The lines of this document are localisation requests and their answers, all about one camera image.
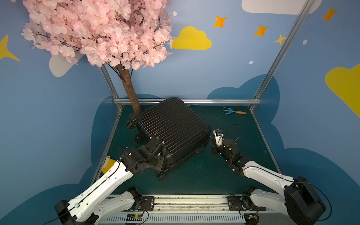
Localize black ribbed hard-shell suitcase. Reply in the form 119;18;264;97
127;97;211;180

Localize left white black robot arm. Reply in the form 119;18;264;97
54;137;167;225

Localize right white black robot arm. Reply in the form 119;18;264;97
212;136;326;225

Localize small green circuit board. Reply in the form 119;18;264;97
126;214;143;223

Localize black round connector box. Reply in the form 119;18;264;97
244;214;259;225

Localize pink artificial cherry blossom tree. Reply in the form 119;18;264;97
22;0;172;114

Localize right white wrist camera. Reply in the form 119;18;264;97
213;129;224;147

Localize blue garden fork, wooden handle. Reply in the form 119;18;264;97
223;106;247;115

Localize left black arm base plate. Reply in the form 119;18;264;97
131;196;155;212

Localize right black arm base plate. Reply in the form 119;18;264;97
227;195;267;211

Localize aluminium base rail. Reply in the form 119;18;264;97
98;194;295;225

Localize horizontal aluminium back frame bar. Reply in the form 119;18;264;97
113;98;261;105

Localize left aluminium frame post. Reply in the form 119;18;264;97
99;65;123;111

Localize aluminium frame post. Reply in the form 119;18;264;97
249;0;316;111
99;65;123;111

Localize right aluminium frame post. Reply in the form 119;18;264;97
249;0;316;111

